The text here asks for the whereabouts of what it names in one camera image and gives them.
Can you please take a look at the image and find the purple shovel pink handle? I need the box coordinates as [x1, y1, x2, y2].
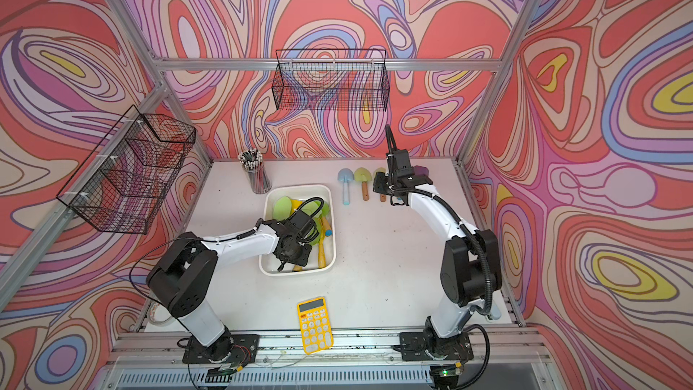
[413, 165, 430, 178]

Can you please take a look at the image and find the light blue shovel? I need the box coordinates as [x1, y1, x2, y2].
[337, 168, 355, 206]

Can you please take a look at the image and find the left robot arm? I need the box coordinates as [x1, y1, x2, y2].
[146, 213, 319, 364]

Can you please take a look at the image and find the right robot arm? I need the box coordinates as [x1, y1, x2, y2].
[374, 149, 503, 361]

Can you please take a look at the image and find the white storage box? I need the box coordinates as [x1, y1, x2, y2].
[259, 184, 336, 277]

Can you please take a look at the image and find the pencil cup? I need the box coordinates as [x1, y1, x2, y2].
[238, 149, 272, 194]

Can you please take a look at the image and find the yellow calculator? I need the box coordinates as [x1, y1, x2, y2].
[297, 297, 335, 356]

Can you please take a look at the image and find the light blue stapler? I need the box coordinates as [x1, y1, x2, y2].
[487, 304, 503, 321]

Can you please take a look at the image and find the green shovel yellow handle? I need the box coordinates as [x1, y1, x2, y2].
[319, 202, 333, 237]

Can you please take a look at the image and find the back black wire basket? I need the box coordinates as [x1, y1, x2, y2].
[272, 47, 391, 112]

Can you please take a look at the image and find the black wire basket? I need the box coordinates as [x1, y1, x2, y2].
[56, 107, 197, 235]
[272, 47, 391, 112]

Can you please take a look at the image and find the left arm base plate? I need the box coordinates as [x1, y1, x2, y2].
[182, 333, 260, 366]

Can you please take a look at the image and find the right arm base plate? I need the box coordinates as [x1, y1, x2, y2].
[392, 330, 474, 364]

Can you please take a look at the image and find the left black wire basket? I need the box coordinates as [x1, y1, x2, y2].
[56, 107, 197, 235]

